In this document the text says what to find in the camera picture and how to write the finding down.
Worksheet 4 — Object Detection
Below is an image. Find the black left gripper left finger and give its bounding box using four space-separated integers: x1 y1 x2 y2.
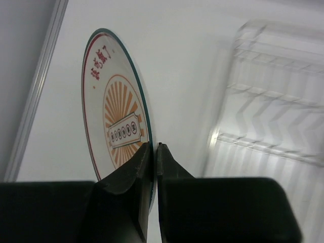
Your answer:
1 143 152 242

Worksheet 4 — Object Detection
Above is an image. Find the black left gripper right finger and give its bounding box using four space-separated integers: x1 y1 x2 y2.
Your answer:
157 143 303 242

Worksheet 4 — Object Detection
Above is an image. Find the plate with orange sunburst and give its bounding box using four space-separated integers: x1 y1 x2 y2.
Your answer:
81 27 158 218

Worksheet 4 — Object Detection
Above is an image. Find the metal wire dish rack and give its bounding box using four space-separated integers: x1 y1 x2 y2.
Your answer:
201 20 323 183

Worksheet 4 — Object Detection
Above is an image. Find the aluminium table frame rail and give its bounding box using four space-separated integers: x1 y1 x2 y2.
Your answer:
1 1 68 182

